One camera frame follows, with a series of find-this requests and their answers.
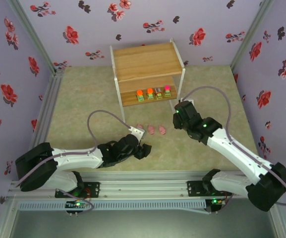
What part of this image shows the circuit board with green light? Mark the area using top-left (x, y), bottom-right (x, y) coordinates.
top-left (210, 197), bottom-right (227, 206)
top-left (65, 200), bottom-right (88, 209)

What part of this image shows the grey metal sheet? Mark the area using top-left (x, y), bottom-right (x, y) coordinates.
top-left (8, 197), bottom-right (282, 238)

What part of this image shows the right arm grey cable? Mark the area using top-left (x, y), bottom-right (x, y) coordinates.
top-left (181, 85), bottom-right (286, 215)

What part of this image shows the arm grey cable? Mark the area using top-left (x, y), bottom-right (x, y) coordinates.
top-left (181, 85), bottom-right (286, 215)
top-left (15, 110), bottom-right (133, 213)

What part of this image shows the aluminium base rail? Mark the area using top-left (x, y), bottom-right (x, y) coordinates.
top-left (8, 171), bottom-right (280, 200)

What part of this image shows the left arm grey cable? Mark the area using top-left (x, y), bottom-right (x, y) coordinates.
top-left (15, 110), bottom-right (133, 213)

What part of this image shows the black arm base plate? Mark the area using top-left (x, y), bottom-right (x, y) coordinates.
top-left (55, 181), bottom-right (101, 199)
top-left (186, 180), bottom-right (232, 198)

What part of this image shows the white slotted cable duct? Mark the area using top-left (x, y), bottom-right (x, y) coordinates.
top-left (17, 199), bottom-right (207, 212)

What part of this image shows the wooden shelf with white frame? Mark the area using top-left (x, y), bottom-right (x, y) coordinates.
top-left (110, 38), bottom-right (186, 123)

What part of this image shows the aluminium side rail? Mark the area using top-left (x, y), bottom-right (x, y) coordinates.
top-left (29, 69), bottom-right (65, 151)

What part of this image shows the aluminium corner post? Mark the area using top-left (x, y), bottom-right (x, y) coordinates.
top-left (7, 0), bottom-right (59, 72)
top-left (230, 0), bottom-right (275, 72)

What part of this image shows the aluminium lower frame bar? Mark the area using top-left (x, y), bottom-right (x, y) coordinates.
top-left (269, 203), bottom-right (286, 238)
top-left (0, 197), bottom-right (19, 238)

